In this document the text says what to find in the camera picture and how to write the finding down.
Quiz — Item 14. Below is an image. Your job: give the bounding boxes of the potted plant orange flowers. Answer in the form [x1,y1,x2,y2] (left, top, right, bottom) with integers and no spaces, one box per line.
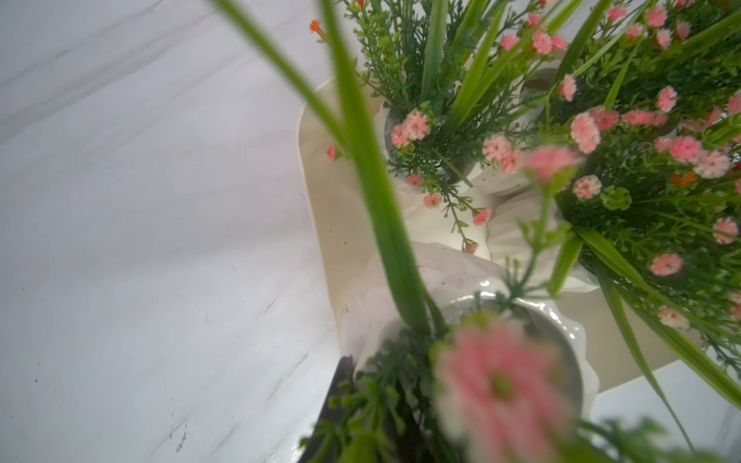
[219,1,602,462]

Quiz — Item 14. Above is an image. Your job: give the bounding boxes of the potted plant pink flowers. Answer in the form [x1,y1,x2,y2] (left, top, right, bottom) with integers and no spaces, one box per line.
[340,1,581,254]

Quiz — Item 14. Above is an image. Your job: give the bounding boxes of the cream storage tray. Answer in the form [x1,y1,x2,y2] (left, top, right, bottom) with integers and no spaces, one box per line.
[296,74,704,395]

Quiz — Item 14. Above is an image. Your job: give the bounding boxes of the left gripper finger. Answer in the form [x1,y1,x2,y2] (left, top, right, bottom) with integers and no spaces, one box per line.
[296,355,406,463]

